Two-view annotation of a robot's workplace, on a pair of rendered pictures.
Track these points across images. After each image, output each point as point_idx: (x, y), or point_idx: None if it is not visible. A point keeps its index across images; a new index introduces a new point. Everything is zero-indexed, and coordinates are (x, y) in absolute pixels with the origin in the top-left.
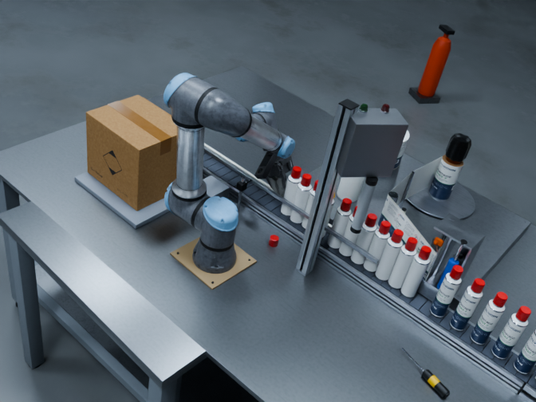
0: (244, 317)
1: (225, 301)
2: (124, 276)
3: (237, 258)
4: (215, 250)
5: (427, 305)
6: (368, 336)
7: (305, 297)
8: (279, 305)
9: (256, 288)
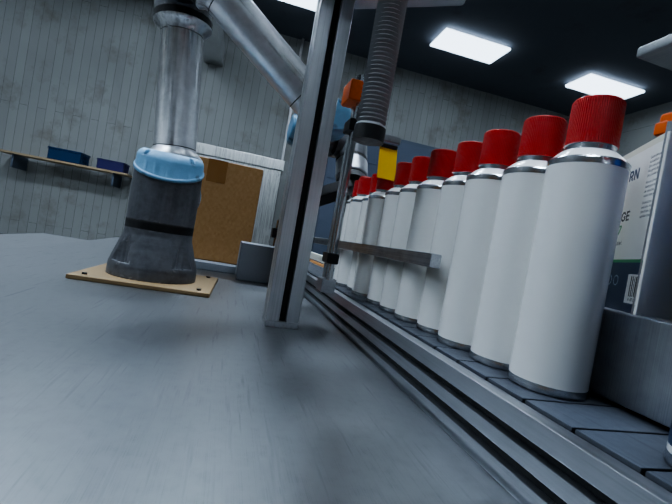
0: (9, 293)
1: (44, 283)
2: (10, 250)
3: (185, 285)
4: (129, 224)
5: (659, 442)
6: (215, 437)
7: (200, 331)
8: (116, 314)
9: (135, 298)
